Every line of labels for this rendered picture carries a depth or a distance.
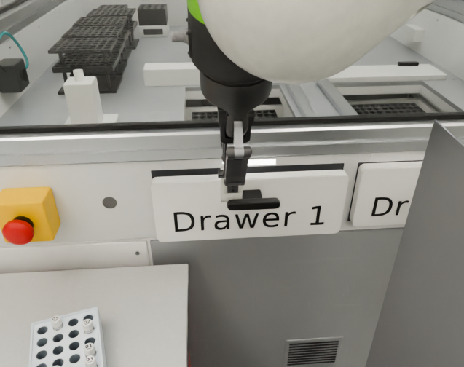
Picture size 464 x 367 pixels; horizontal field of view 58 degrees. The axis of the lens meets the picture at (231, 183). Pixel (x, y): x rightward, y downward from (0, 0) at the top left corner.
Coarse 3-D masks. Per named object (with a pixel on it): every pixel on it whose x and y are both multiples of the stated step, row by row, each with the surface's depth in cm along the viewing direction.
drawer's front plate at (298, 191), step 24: (168, 192) 61; (192, 192) 61; (216, 192) 61; (264, 192) 62; (288, 192) 62; (312, 192) 63; (336, 192) 63; (168, 216) 63; (240, 216) 64; (288, 216) 65; (312, 216) 65; (336, 216) 65; (168, 240) 65
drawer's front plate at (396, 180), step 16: (368, 176) 64; (384, 176) 64; (400, 176) 64; (416, 176) 64; (368, 192) 65; (384, 192) 65; (400, 192) 66; (352, 208) 68; (368, 208) 67; (384, 208) 67; (400, 208) 67; (368, 224) 69; (384, 224) 69
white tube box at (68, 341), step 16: (48, 320) 55; (64, 320) 56; (80, 320) 56; (96, 320) 56; (32, 336) 53; (48, 336) 53; (64, 336) 53; (80, 336) 53; (96, 336) 53; (32, 352) 52; (48, 352) 52; (64, 352) 52; (80, 352) 52; (96, 352) 52
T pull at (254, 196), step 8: (248, 192) 61; (256, 192) 61; (232, 200) 59; (240, 200) 59; (248, 200) 59; (256, 200) 59; (264, 200) 59; (272, 200) 59; (232, 208) 59; (240, 208) 59; (248, 208) 59; (256, 208) 59; (264, 208) 59; (272, 208) 59
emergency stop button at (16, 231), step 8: (8, 224) 57; (16, 224) 57; (24, 224) 58; (8, 232) 57; (16, 232) 57; (24, 232) 58; (32, 232) 58; (8, 240) 58; (16, 240) 58; (24, 240) 58
